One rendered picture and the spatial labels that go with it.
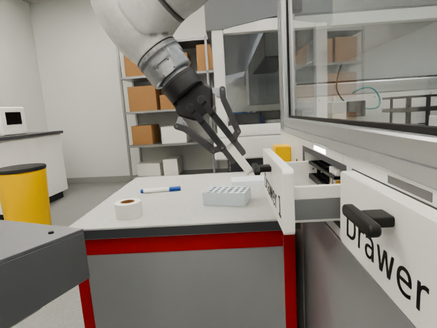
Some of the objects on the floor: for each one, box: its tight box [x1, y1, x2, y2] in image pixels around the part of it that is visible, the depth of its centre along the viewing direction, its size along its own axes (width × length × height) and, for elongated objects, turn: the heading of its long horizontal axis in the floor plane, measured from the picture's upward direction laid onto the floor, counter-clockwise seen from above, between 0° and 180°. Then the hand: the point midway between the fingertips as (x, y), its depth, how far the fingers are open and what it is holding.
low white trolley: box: [69, 172, 300, 328], centre depth 114 cm, size 58×62×76 cm
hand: (239, 158), depth 64 cm, fingers closed
